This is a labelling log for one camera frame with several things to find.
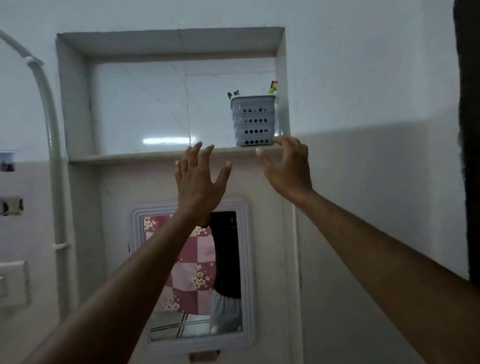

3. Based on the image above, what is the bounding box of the person's left hand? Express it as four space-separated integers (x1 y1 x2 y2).
174 141 233 227

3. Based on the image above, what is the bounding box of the person's right hand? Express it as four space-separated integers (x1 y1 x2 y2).
256 136 314 205

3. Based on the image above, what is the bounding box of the grey perforated plastic holder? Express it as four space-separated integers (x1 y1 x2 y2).
230 94 277 148

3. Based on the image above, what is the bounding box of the person's left forearm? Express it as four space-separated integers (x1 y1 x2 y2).
20 210 213 364

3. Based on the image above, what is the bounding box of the person's right forearm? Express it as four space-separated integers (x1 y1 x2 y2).
294 189 480 364

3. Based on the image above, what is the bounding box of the white framed wall mirror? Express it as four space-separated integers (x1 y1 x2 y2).
129 198 258 353

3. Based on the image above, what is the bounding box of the white wall pipe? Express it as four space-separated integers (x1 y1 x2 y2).
0 29 80 323

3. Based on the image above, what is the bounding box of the brown mirror mount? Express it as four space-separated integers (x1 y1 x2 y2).
188 350 222 364

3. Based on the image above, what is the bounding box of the small wall sticker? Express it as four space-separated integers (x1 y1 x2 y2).
0 151 16 173

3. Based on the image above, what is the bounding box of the white switch plate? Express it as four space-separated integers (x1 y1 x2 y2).
0 260 30 309

